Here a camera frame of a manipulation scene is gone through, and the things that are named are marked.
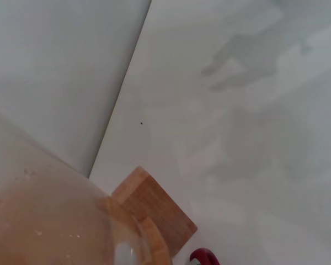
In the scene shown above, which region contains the clear glass dispenser jar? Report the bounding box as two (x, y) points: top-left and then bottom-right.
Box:
(0, 113), (152, 265)

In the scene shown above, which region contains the wooden dispenser stand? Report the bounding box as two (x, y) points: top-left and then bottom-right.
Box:
(98, 165), (199, 265)

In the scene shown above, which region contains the red ceramic cup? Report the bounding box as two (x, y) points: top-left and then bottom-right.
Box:
(189, 247), (219, 265)

